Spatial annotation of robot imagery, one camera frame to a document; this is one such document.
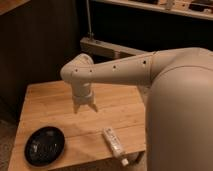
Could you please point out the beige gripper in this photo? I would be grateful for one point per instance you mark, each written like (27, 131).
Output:
(82, 94)

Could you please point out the white plastic bottle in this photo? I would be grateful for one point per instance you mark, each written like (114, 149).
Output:
(115, 145)

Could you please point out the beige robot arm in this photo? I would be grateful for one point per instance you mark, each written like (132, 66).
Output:
(179, 108)

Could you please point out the black ceramic bowl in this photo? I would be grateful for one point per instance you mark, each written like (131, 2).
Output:
(44, 146)

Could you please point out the wooden table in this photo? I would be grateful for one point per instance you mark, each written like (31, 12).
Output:
(50, 104)

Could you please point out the grey metal beam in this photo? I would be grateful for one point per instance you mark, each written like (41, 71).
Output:
(105, 49)

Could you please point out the metal vertical pole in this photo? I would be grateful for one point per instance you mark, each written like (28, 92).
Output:
(90, 32)

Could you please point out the wooden shelf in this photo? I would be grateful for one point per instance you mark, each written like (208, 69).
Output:
(189, 8)

